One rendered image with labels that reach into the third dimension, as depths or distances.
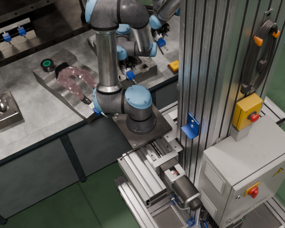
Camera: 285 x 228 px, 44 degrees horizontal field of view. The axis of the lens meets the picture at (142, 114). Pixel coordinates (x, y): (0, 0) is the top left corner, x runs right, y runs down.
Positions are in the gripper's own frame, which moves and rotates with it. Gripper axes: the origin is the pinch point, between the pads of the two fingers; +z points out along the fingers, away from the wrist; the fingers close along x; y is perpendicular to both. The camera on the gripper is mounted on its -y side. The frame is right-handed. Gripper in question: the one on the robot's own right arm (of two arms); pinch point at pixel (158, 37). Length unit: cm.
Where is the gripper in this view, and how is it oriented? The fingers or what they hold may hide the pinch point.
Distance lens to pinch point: 231.0
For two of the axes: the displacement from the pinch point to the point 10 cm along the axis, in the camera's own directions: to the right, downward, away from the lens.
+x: 8.7, -4.3, 2.4
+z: 0.7, 5.8, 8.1
